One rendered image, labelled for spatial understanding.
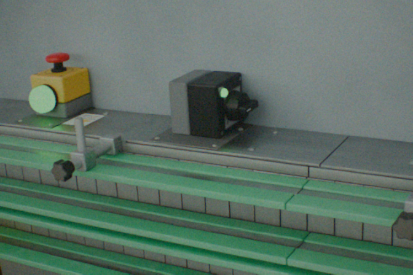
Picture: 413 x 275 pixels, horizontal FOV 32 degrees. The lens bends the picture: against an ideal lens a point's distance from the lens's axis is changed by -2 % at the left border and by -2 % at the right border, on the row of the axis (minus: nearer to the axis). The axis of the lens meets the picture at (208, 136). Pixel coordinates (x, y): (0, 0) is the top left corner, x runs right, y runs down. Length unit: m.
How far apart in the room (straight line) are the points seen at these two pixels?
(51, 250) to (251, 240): 0.38
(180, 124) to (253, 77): 0.13
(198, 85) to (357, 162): 0.25
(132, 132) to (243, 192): 0.26
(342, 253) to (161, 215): 0.27
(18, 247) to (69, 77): 0.29
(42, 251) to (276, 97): 0.44
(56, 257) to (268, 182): 0.39
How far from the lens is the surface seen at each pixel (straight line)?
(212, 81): 1.03
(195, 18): 1.11
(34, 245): 1.22
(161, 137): 1.06
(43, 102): 1.19
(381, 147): 1.00
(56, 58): 1.21
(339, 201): 0.87
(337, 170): 0.93
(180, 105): 1.05
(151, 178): 0.97
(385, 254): 0.92
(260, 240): 0.95
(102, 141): 1.07
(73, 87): 1.21
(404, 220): 0.78
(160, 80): 1.16
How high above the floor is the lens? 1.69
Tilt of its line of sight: 55 degrees down
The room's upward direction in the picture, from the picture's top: 123 degrees counter-clockwise
